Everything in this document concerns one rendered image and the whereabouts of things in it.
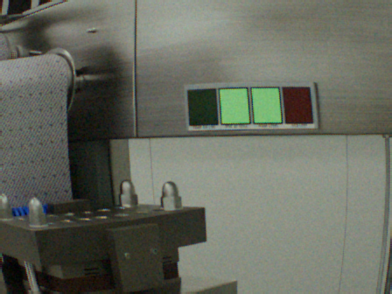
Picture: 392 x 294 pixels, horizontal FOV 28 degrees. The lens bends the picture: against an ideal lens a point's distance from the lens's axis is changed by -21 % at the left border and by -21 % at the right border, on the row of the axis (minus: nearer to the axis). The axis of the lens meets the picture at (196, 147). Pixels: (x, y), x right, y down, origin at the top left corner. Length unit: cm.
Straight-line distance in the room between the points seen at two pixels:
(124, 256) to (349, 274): 279
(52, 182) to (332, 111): 51
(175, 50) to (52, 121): 24
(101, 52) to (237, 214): 286
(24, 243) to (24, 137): 27
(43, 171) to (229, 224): 298
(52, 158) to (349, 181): 262
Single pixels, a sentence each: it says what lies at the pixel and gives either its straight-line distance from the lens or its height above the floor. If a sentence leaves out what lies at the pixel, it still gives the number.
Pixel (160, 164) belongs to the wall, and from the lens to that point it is 468.
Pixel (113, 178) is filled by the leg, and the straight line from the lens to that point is 184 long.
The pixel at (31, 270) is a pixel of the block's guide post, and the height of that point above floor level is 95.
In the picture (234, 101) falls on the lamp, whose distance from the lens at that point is 142.
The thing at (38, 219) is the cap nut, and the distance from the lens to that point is 128.
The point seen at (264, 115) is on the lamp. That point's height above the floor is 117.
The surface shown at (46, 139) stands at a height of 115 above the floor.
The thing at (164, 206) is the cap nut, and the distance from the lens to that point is 150.
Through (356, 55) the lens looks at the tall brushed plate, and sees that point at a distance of 129.
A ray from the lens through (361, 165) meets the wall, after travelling 397.
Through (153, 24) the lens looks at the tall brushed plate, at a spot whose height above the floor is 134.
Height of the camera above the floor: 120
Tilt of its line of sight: 3 degrees down
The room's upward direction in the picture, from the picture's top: 3 degrees counter-clockwise
